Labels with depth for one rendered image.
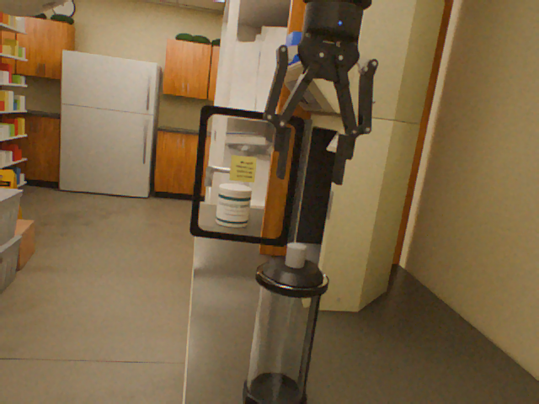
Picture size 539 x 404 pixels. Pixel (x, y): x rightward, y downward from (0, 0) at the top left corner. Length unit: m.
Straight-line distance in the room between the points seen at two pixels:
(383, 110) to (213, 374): 0.64
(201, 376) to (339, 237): 0.44
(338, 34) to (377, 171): 0.49
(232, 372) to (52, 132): 5.64
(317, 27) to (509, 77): 0.76
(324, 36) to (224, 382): 0.57
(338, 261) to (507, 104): 0.58
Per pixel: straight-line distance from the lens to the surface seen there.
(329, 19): 0.56
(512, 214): 1.15
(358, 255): 1.03
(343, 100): 0.59
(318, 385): 0.81
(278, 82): 0.57
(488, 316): 1.21
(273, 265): 0.61
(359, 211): 1.00
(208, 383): 0.77
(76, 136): 6.03
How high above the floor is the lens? 1.40
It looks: 12 degrees down
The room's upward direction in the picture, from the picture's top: 8 degrees clockwise
